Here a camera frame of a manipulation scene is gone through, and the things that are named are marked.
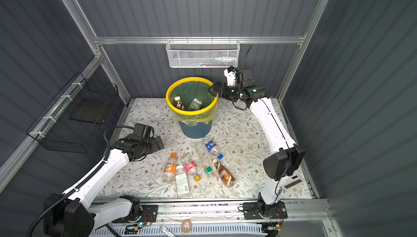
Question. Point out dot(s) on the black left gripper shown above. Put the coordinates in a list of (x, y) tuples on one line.
[(155, 147)]

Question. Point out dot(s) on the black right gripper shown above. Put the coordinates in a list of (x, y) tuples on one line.
[(218, 85)]

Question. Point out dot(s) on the orange cap soda bottle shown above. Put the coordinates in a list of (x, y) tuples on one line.
[(170, 169)]

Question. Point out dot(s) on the brown Nescafe bottle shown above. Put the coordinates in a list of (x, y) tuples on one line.
[(225, 175), (179, 104)]

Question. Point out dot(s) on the blue Pepsi label bottle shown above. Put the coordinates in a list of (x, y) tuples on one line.
[(213, 149)]

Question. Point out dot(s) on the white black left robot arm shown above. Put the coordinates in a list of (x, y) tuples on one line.
[(71, 214)]

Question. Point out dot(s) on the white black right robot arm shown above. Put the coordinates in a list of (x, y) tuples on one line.
[(285, 156)]

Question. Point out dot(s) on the yellow plastic bin liner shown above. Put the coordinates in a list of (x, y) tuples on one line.
[(189, 88)]

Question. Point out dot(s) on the teal waste bin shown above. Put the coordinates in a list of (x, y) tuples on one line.
[(196, 132)]

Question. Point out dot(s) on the pink label yellow cap bottle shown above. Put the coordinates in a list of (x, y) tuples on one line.
[(188, 161)]

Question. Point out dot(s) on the white label clear bottle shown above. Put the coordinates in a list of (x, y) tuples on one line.
[(181, 180)]

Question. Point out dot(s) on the clear bottle green cap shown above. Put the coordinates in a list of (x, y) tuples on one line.
[(205, 160)]

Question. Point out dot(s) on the floral table mat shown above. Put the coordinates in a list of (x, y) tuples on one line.
[(229, 159)]

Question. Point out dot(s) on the tape roll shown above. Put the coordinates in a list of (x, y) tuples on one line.
[(186, 226)]

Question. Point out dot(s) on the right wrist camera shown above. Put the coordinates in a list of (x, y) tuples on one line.
[(230, 74)]

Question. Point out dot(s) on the white wire wall basket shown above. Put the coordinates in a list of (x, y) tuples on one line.
[(203, 55)]

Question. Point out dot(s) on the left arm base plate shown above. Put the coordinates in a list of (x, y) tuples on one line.
[(148, 214)]

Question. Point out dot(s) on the black wire side basket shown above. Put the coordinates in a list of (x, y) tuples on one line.
[(75, 122)]

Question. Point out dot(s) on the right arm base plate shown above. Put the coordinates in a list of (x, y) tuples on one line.
[(259, 210)]

